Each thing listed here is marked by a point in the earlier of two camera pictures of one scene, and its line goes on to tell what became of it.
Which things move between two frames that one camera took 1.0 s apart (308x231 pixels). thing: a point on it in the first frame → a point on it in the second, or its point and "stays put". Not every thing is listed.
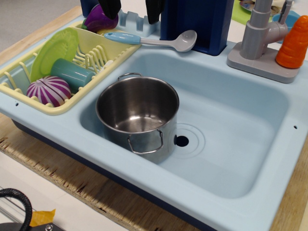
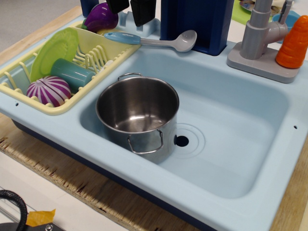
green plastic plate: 62,43 stays put
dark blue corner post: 87,6 stays put
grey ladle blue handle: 182,42 stays put
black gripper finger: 110,7 → 117,6
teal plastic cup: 75,75 stays put
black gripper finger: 154,8 → 144,10
